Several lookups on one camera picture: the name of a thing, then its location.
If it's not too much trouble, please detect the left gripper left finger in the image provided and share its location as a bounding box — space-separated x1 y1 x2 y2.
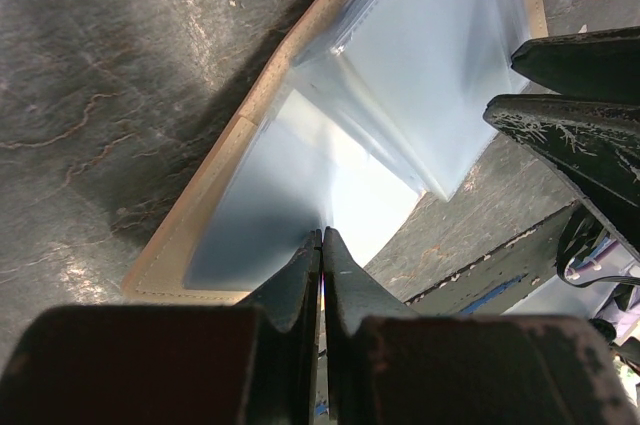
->
1 231 321 424

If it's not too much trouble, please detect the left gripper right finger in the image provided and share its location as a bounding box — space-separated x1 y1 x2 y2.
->
322 228 637 424

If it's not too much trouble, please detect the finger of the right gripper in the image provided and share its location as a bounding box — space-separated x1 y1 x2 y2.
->
483 94 639 255
511 27 639 104

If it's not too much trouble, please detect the beige leather card holder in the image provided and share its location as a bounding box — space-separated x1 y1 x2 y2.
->
122 0 547 304

